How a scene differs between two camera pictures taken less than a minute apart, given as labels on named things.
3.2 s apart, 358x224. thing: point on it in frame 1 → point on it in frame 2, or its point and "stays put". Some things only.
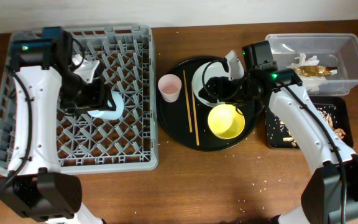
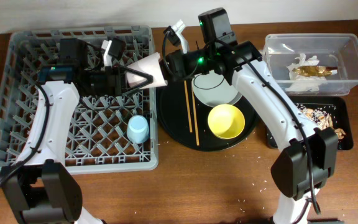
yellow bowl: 225,122 stays put
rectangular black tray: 337,111 stays put
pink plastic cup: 170,86 → 150,65
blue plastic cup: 110,114 → 137,129
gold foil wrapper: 312,71 stays put
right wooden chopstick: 197,137 stays put
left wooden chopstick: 190,127 stays put
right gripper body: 234,91 → 196,61
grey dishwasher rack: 127,55 stays put
